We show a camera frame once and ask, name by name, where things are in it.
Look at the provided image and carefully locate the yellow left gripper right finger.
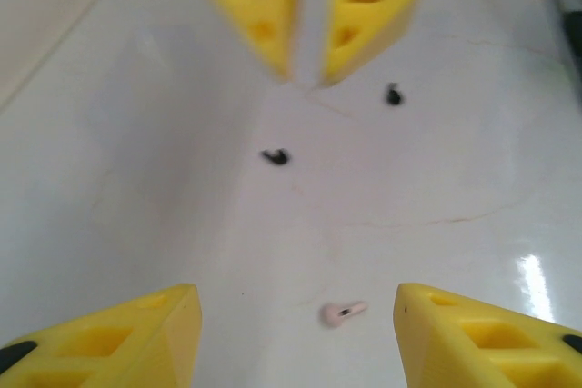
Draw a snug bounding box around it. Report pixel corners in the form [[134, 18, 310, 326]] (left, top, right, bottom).
[[393, 282, 582, 388]]

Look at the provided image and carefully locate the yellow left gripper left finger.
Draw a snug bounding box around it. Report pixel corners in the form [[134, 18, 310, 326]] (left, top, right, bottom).
[[0, 283, 203, 388]]

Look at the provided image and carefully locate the pink wireless earbud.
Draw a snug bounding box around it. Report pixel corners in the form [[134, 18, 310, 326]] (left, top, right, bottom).
[[319, 299, 368, 328]]

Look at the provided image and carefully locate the black wireless earbud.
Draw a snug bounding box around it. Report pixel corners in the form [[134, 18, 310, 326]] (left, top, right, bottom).
[[259, 146, 292, 169], [383, 82, 405, 108]]

